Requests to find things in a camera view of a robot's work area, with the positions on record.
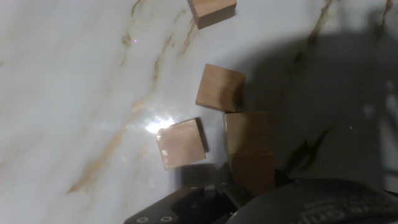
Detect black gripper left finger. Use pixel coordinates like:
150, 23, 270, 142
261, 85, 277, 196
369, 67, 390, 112
124, 163, 252, 224

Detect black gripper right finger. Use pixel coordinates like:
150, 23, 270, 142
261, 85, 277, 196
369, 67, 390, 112
275, 169, 293, 187

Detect small wooden cube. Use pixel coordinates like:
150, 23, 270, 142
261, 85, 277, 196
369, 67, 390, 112
228, 152, 277, 197
155, 117, 210, 171
195, 63, 246, 113
223, 111, 272, 156
187, 0, 238, 30

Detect marble pattern mat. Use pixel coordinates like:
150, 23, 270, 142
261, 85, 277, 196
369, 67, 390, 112
0, 0, 398, 224

